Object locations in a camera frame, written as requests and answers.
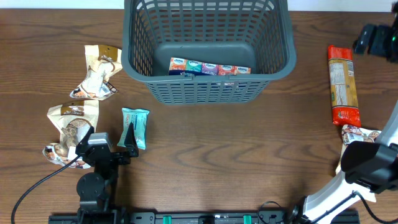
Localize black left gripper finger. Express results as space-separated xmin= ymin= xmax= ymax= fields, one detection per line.
xmin=124 ymin=123 xmax=137 ymax=151
xmin=80 ymin=126 xmax=95 ymax=146

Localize spaghetti packet orange ends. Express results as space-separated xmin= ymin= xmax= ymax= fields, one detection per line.
xmin=328 ymin=45 xmax=361 ymax=127

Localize tissue multipack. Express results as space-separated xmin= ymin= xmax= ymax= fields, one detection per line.
xmin=168 ymin=57 xmax=251 ymax=77

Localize beige snack pouch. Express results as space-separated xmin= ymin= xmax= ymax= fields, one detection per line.
xmin=335 ymin=124 xmax=381 ymax=176
xmin=70 ymin=45 xmax=123 ymax=101
xmin=42 ymin=100 xmax=99 ymax=169

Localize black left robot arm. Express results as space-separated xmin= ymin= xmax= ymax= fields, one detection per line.
xmin=76 ymin=124 xmax=139 ymax=212

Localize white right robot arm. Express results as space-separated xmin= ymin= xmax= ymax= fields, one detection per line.
xmin=283 ymin=22 xmax=397 ymax=223

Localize teal snack packet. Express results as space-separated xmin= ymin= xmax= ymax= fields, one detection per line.
xmin=118 ymin=108 xmax=150 ymax=150

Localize grey plastic basket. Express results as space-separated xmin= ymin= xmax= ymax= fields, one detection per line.
xmin=122 ymin=0 xmax=297 ymax=105

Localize black cable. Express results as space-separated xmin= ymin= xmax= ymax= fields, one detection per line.
xmin=11 ymin=154 xmax=82 ymax=224

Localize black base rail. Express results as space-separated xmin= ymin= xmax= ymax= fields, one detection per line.
xmin=48 ymin=210 xmax=361 ymax=224

